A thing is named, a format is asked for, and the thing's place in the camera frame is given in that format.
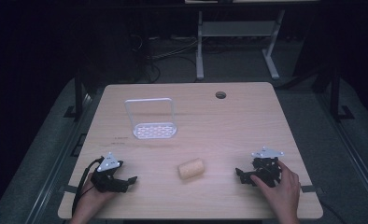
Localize person's right hand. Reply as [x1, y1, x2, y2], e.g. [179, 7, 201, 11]
[249, 160, 302, 219]

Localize person's left hand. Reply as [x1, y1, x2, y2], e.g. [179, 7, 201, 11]
[76, 172, 119, 220]

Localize white perforated rack with handle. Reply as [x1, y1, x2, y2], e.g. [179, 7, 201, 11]
[123, 97, 178, 140]

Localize black metal stand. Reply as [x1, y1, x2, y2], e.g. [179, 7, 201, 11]
[64, 69, 92, 119]
[328, 66, 356, 122]

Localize white metal stand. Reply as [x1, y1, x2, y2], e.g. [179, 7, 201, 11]
[195, 8, 287, 81]

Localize black cable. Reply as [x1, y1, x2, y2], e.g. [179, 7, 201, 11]
[71, 158, 105, 217]

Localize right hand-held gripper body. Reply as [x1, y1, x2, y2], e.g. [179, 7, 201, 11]
[249, 146, 285, 189]

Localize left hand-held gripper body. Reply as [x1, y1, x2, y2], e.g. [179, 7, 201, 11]
[90, 151, 124, 193]

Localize beige cylindrical sponge roll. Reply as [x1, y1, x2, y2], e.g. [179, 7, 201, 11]
[177, 157, 205, 181]

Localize cables on floor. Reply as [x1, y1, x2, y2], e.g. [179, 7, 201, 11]
[129, 33, 202, 84]

